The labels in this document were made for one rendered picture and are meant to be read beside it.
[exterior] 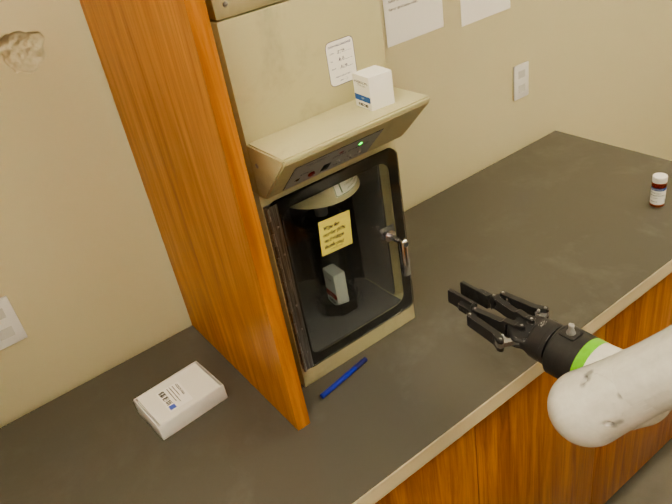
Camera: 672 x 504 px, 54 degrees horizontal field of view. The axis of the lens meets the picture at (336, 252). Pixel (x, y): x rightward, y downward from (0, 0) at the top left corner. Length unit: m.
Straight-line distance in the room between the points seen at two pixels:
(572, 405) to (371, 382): 0.57
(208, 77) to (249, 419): 0.73
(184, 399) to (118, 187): 0.49
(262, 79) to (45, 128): 0.52
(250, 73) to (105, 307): 0.75
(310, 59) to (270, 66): 0.08
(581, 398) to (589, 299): 0.69
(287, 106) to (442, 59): 0.92
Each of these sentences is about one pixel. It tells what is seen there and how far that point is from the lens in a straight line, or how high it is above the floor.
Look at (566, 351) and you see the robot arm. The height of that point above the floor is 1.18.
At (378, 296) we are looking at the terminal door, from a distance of 1.43.
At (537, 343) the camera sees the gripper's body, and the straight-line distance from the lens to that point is 1.15.
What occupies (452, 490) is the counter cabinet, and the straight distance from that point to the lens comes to 1.51.
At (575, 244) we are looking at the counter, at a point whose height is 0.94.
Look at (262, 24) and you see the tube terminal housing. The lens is 1.12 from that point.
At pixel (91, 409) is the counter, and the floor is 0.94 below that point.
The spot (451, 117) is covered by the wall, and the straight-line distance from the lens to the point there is 2.08.
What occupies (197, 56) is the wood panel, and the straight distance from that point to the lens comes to 0.97.
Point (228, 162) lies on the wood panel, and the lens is 1.02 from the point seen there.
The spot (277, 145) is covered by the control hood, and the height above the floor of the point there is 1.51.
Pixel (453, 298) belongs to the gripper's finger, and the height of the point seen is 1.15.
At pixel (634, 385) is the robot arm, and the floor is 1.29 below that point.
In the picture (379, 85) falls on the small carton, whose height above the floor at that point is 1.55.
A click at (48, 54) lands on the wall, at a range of 1.44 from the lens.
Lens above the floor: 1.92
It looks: 32 degrees down
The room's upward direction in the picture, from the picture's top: 10 degrees counter-clockwise
